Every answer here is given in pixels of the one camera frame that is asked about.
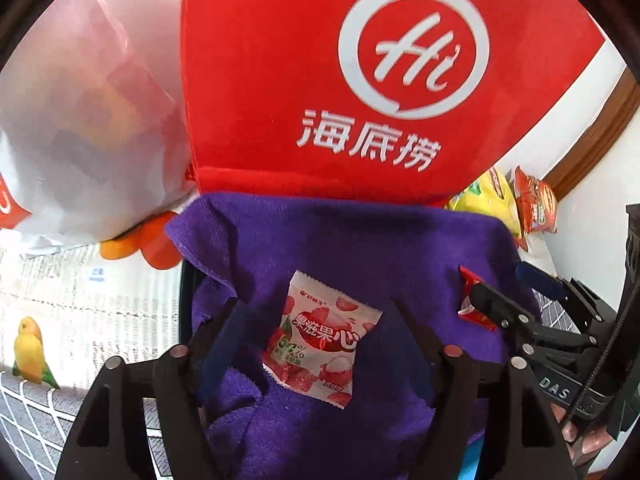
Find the brown wooden frame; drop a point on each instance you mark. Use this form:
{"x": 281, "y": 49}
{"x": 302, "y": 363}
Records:
{"x": 600, "y": 135}

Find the white plastic bag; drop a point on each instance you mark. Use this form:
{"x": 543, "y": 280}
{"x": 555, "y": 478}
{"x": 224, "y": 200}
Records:
{"x": 75, "y": 110}

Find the grey checked cloth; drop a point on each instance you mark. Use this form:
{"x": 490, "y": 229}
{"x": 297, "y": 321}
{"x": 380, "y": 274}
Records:
{"x": 30, "y": 420}

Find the light blue sheet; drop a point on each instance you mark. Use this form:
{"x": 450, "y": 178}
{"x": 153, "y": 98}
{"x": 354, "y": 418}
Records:
{"x": 472, "y": 462}

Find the orange potato chips bag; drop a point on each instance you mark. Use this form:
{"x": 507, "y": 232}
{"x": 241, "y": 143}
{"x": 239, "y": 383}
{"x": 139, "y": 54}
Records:
{"x": 537, "y": 205}

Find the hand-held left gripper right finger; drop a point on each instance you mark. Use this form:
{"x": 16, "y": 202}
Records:
{"x": 430, "y": 360}

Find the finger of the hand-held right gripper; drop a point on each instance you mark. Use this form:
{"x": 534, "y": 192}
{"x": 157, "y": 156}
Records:
{"x": 500, "y": 307}
{"x": 542, "y": 280}

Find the purple cloth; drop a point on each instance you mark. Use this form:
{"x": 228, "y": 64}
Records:
{"x": 350, "y": 250}

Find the white pink lychee snack packet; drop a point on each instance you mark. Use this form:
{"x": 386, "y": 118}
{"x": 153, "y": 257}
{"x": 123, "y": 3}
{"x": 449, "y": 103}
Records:
{"x": 320, "y": 340}

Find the yellow potato chips bag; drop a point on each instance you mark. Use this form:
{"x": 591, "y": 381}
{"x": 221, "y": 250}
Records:
{"x": 495, "y": 205}

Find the white printed mat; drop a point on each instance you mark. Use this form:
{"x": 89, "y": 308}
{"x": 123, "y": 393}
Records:
{"x": 75, "y": 300}

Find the red paper bag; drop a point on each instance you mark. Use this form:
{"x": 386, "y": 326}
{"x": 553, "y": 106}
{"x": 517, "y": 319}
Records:
{"x": 250, "y": 85}

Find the red candy packet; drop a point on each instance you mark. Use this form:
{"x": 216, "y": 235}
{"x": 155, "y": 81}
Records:
{"x": 480, "y": 321}

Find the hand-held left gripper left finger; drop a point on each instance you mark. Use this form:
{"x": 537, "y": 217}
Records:
{"x": 217, "y": 355}

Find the person's right hand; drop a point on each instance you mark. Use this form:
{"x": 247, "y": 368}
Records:
{"x": 592, "y": 445}

